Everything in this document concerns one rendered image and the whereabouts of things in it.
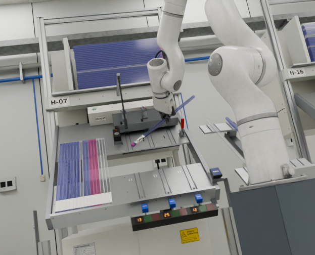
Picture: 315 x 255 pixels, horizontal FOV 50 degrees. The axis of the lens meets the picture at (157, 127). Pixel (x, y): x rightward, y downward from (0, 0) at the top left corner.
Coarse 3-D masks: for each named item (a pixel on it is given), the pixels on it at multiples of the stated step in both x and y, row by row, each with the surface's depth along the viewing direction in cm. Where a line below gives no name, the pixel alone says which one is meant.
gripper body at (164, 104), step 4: (168, 96) 151; (172, 96) 152; (156, 100) 154; (160, 100) 152; (164, 100) 151; (168, 100) 151; (172, 100) 153; (156, 104) 156; (160, 104) 154; (164, 104) 153; (168, 104) 152; (172, 104) 153; (156, 108) 159; (160, 108) 156; (164, 108) 154; (168, 108) 153; (164, 112) 157; (168, 112) 155
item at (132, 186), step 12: (168, 168) 153; (180, 168) 153; (192, 168) 153; (120, 180) 148; (132, 180) 148; (144, 180) 147; (156, 180) 147; (168, 180) 147; (180, 180) 146; (192, 180) 146; (204, 180) 146; (120, 192) 141; (132, 192) 141; (144, 192) 139; (156, 192) 140
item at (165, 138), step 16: (64, 128) 188; (80, 128) 187; (96, 128) 186; (112, 128) 186; (160, 128) 184; (176, 128) 183; (112, 144) 172; (128, 144) 172; (144, 144) 171; (160, 144) 170; (176, 144) 171
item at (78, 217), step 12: (180, 192) 137; (192, 192) 137; (204, 192) 138; (108, 204) 132; (120, 204) 132; (132, 204) 134; (156, 204) 136; (168, 204) 138; (180, 204) 139; (192, 204) 140; (60, 216) 129; (72, 216) 130; (84, 216) 132; (96, 216) 133; (108, 216) 134; (120, 216) 136
